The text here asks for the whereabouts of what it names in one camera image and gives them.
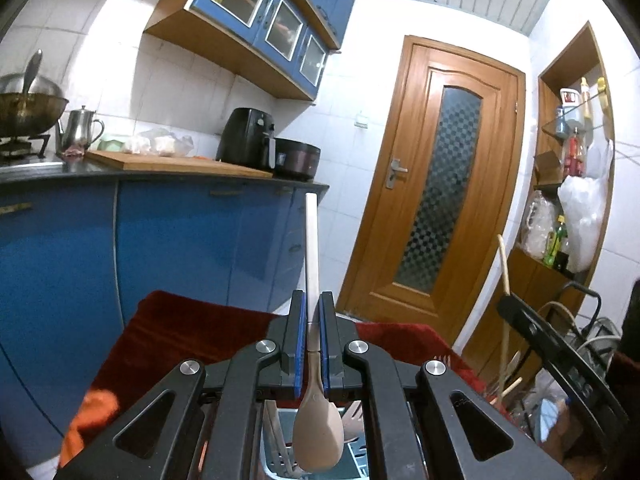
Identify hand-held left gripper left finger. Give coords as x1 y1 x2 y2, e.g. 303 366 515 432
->
55 289 307 480

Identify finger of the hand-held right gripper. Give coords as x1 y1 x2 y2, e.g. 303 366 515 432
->
496 293 631 457

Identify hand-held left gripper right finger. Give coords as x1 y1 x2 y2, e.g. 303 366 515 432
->
319 290 576 480

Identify beige spoon with pale handle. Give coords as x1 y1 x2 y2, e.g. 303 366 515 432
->
291 192 346 472

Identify white chopstick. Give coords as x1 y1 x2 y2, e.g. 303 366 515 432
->
264 399 296 476

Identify light blue utensil holder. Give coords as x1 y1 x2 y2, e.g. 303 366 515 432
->
257 402 381 480

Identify wooden chopstick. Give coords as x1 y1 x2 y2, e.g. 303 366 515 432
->
492 375 524 407

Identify wooden shelf alcove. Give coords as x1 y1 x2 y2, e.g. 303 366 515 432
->
470 21 617 386

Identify black metal rack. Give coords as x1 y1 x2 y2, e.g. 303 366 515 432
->
547 280 631 361

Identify light blue plastic object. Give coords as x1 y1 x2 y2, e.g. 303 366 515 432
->
532 385 571 443

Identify red floral blanket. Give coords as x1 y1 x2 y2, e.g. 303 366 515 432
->
59 290 488 468

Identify green bottle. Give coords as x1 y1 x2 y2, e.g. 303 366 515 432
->
545 215 568 267

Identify white plastic bag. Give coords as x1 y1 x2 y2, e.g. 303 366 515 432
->
557 137 613 273

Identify clear plastic bag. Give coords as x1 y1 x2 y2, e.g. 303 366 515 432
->
520 195 556 261

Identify blue kitchen base cabinets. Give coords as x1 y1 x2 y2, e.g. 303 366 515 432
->
0 180 331 466

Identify red bottle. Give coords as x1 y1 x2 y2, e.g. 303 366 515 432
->
565 127 587 178

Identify cardboard box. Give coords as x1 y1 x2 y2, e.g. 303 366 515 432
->
532 150 563 186

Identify dark rice cooker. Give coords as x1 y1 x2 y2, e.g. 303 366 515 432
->
272 137 322 181

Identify yellow bottle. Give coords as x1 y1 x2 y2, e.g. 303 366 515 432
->
595 77 615 141

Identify black air fryer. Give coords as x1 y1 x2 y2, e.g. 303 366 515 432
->
216 107 277 171

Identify wooden cutting board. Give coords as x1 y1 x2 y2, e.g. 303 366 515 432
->
84 150 275 179

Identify cream bottle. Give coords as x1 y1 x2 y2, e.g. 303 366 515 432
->
577 77 593 121

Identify clear bag of food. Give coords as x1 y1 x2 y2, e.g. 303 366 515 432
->
124 134 154 156
150 129 196 157

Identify wooden door with glass panel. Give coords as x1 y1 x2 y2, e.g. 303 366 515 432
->
336 35 527 348

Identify stainless steel kettle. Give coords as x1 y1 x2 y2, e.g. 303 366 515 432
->
56 105 106 158

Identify gas stove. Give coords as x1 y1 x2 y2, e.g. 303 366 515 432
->
0 132 53 163

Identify dark metal wok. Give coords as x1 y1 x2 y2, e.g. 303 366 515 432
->
0 77 70 138

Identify metal ladle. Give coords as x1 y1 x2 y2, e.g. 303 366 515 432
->
20 49 45 96

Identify white hose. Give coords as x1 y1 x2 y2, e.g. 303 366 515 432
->
537 301 581 341

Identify metal door handle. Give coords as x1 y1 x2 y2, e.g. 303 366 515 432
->
385 158 408 190

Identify blue glass-door wall cabinet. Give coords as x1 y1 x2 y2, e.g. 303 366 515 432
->
144 0 357 102

